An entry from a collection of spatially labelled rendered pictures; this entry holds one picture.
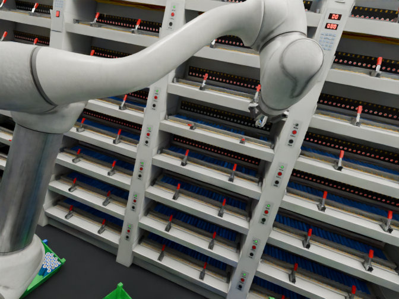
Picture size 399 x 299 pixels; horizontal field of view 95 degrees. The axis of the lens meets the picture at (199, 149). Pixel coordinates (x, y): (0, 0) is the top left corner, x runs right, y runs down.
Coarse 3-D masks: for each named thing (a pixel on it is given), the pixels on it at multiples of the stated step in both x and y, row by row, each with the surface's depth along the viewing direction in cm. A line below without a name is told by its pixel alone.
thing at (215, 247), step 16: (144, 208) 112; (160, 208) 118; (176, 208) 120; (144, 224) 108; (160, 224) 109; (176, 224) 111; (192, 224) 112; (208, 224) 113; (176, 240) 105; (192, 240) 103; (208, 240) 104; (224, 240) 104; (240, 240) 108; (224, 256) 98; (240, 256) 94
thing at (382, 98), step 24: (312, 0) 92; (360, 0) 87; (384, 0) 85; (120, 48) 120; (144, 48) 116; (360, 48) 89; (384, 48) 87; (240, 72) 104; (360, 96) 92; (384, 96) 89
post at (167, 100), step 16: (176, 0) 88; (176, 16) 89; (192, 16) 100; (160, 80) 95; (160, 96) 96; (176, 96) 110; (160, 112) 97; (144, 128) 100; (144, 176) 104; (144, 192) 105; (128, 208) 109; (128, 256) 113
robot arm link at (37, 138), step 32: (32, 128) 44; (64, 128) 48; (32, 160) 47; (0, 192) 48; (32, 192) 50; (0, 224) 49; (32, 224) 53; (0, 256) 50; (32, 256) 55; (0, 288) 50
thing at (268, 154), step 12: (168, 120) 102; (216, 120) 108; (180, 132) 96; (192, 132) 94; (204, 132) 95; (264, 132) 102; (216, 144) 93; (228, 144) 91; (240, 144) 89; (252, 144) 92; (276, 144) 88; (252, 156) 89; (264, 156) 88
